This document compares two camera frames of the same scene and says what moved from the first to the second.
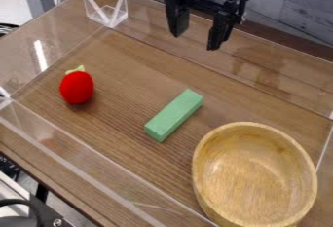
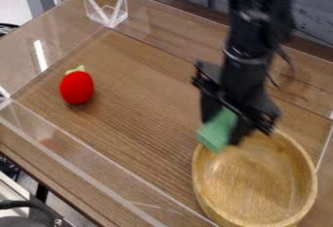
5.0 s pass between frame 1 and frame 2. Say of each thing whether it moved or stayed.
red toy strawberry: stayed
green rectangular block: moved
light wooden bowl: stayed
